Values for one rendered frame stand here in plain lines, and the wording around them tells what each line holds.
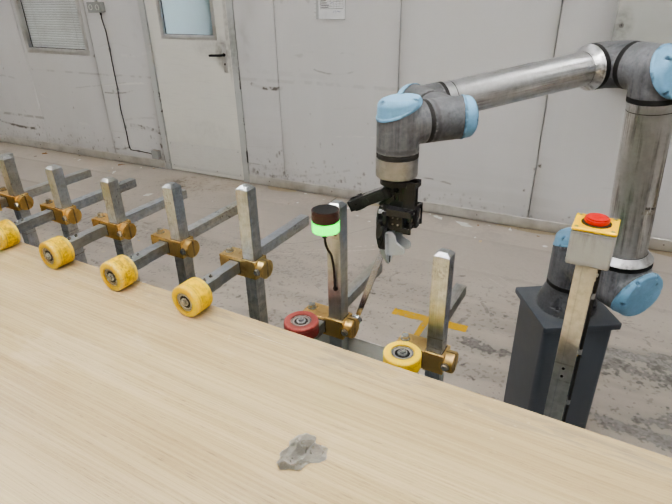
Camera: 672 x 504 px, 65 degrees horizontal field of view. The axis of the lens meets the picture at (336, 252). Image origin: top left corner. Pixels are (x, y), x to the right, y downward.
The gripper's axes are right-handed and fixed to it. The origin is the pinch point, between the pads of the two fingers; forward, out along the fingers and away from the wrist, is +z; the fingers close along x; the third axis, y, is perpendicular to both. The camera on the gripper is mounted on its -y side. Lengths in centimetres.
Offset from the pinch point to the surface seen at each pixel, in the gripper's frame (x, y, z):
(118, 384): -53, -33, 11
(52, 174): -9, -107, -7
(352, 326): -9.0, -4.2, 15.5
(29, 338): -52, -63, 11
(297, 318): -17.5, -14.1, 11.2
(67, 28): 245, -440, -24
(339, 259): -9.5, -7.1, -2.2
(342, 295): -8.8, -6.9, 7.7
